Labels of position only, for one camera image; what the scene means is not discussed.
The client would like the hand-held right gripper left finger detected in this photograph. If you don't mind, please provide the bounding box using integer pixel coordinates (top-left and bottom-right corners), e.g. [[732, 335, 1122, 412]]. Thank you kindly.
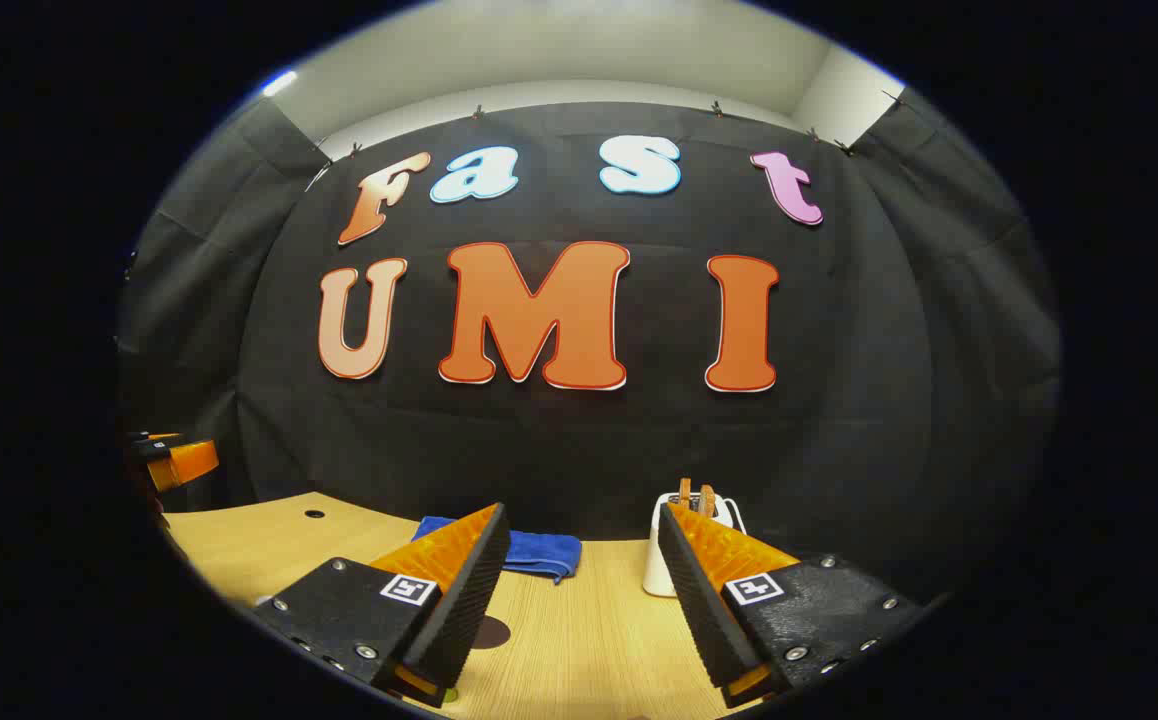
[[254, 503, 512, 709]]

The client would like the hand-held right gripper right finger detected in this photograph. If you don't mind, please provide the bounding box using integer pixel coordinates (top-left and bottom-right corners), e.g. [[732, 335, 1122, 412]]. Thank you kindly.
[[657, 501, 950, 709]]

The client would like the white toaster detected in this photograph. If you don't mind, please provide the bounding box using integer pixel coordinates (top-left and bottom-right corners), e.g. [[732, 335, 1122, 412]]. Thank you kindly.
[[642, 492, 748, 599]]

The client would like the blue towel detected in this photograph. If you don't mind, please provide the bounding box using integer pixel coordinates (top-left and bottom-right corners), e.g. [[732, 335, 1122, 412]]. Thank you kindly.
[[412, 516, 583, 584]]

